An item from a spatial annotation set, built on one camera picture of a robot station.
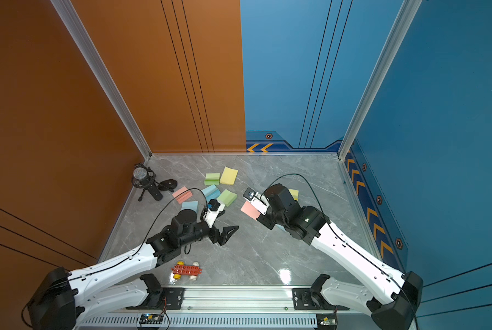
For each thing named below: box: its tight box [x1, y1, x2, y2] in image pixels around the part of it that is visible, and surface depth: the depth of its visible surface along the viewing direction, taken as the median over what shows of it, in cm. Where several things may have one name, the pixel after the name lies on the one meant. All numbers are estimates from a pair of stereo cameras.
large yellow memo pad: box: [219, 166, 239, 186], surface depth 111 cm
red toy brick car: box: [171, 261, 203, 281], surface depth 80 cm
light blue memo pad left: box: [180, 200, 199, 214], surface depth 101 cm
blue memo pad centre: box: [202, 184, 222, 203], surface depth 102 cm
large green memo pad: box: [217, 189, 238, 207], surface depth 104 cm
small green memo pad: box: [204, 172, 221, 186], surface depth 109 cm
